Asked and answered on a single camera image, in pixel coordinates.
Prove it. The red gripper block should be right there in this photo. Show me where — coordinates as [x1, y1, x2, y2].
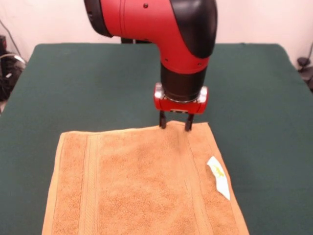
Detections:
[153, 82, 209, 115]

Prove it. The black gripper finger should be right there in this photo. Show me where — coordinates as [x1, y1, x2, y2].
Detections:
[158, 110, 168, 130]
[184, 113, 195, 132]

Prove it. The tan terry towel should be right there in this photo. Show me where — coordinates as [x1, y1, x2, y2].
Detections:
[41, 120, 250, 235]

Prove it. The dark green table cloth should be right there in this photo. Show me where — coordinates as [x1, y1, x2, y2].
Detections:
[0, 43, 313, 235]

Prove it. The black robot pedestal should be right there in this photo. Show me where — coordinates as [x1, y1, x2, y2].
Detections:
[121, 36, 152, 45]

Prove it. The grey cable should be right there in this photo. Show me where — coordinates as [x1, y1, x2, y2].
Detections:
[0, 19, 26, 66]

